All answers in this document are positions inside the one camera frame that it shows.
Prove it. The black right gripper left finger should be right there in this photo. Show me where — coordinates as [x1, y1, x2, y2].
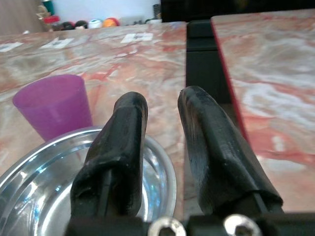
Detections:
[70, 91, 149, 218]

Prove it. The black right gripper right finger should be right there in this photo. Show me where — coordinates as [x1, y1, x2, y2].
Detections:
[177, 86, 284, 215]

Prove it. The purple plastic cup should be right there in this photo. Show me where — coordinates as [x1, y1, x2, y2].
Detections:
[12, 74, 94, 142]

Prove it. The shiny steel bowl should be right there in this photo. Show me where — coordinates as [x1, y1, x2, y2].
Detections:
[0, 126, 177, 236]

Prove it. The black chair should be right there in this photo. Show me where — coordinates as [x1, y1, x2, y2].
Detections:
[185, 20, 234, 104]

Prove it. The white paper tag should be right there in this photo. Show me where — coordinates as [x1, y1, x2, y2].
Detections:
[0, 41, 24, 53]
[40, 37, 74, 49]
[120, 32, 154, 44]

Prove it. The orange round toy ball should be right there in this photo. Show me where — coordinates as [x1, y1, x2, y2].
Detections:
[102, 17, 121, 28]

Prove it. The red lidded jar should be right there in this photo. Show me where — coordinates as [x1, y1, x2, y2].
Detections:
[44, 15, 61, 31]

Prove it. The green bottle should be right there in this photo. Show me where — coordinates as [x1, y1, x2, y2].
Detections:
[42, 0, 55, 16]

